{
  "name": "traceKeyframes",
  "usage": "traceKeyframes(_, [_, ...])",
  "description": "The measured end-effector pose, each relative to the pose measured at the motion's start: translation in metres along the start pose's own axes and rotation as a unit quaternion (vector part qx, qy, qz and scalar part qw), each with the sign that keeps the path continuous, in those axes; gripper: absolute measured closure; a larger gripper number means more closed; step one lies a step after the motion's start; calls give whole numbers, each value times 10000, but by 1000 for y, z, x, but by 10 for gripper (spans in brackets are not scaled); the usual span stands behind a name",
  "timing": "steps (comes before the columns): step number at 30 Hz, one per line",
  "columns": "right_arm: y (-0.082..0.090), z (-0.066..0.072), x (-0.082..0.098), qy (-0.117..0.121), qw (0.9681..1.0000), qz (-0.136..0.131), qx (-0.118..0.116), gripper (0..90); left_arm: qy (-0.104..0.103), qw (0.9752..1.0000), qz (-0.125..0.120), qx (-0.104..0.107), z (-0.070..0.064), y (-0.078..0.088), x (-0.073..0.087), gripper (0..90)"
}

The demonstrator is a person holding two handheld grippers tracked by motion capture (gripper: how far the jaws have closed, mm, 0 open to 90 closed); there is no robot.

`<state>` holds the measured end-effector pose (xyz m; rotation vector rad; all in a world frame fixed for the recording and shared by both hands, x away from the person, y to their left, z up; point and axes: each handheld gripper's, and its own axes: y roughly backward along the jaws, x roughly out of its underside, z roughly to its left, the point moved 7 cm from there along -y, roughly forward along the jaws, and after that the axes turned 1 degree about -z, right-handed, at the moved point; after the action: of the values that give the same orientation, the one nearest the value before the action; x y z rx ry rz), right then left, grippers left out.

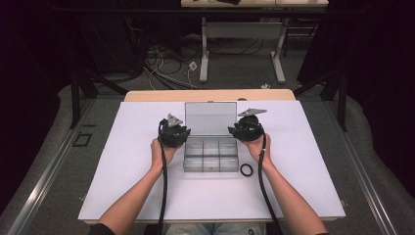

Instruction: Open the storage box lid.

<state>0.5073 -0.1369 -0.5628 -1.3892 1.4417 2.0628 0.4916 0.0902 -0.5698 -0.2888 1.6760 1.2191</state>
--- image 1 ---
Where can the person's black left sleeve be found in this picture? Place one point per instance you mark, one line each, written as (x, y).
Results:
(99, 230)

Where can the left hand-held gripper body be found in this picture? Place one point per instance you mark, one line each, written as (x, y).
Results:
(171, 133)

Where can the white-framed background desk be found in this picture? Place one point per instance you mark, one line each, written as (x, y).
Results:
(241, 30)

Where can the metal floor rail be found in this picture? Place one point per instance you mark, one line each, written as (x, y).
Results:
(49, 176)
(362, 176)

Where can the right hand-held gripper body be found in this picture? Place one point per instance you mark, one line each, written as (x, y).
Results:
(250, 128)

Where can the white plug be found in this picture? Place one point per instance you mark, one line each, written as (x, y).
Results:
(265, 86)

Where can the person's right hand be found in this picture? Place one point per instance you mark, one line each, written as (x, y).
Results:
(255, 150)

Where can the black tape strip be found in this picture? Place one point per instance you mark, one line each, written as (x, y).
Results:
(88, 125)

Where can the person's light pants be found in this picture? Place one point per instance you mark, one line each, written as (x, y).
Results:
(195, 229)

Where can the white power adapter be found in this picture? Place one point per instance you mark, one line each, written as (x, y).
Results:
(192, 65)

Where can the white table sheet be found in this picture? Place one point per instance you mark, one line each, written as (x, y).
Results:
(124, 147)

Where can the person's left hand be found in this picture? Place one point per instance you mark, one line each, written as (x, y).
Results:
(157, 156)

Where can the black metal stand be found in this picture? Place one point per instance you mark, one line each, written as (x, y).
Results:
(75, 98)
(342, 98)

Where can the clear plastic compartment box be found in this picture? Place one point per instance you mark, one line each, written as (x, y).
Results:
(210, 153)

